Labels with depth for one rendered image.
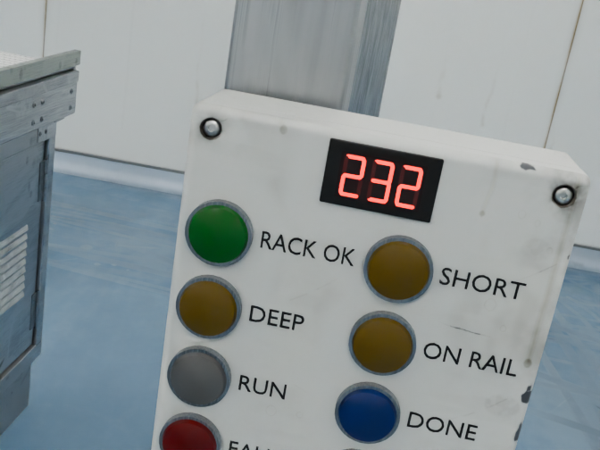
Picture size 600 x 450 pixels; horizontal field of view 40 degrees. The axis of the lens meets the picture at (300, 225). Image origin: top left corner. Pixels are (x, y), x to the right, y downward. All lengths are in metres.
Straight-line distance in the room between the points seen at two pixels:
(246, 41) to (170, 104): 3.58
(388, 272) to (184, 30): 3.60
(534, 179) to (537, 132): 3.59
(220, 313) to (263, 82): 0.12
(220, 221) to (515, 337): 0.14
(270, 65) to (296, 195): 0.08
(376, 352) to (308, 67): 0.14
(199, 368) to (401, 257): 0.11
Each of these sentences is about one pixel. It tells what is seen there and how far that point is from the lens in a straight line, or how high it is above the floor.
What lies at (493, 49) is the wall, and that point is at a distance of 3.86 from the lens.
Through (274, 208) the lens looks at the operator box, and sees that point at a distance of 0.36.
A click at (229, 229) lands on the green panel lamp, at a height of 1.10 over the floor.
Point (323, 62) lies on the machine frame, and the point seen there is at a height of 1.17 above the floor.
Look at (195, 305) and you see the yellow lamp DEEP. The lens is 0.38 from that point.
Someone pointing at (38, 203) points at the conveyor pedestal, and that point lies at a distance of 2.02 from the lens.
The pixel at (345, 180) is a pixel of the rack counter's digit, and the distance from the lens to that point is 0.35.
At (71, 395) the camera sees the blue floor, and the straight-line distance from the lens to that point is 2.34.
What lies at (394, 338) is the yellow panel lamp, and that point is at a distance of 0.37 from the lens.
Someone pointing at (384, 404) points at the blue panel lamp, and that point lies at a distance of 0.39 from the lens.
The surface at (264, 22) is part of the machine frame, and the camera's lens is 0.41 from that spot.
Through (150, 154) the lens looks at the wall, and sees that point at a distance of 4.06.
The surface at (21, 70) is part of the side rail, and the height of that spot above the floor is 0.91.
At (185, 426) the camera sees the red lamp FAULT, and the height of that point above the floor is 1.00.
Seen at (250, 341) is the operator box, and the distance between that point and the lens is 0.39.
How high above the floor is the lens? 1.22
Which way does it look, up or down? 19 degrees down
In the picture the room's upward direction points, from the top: 10 degrees clockwise
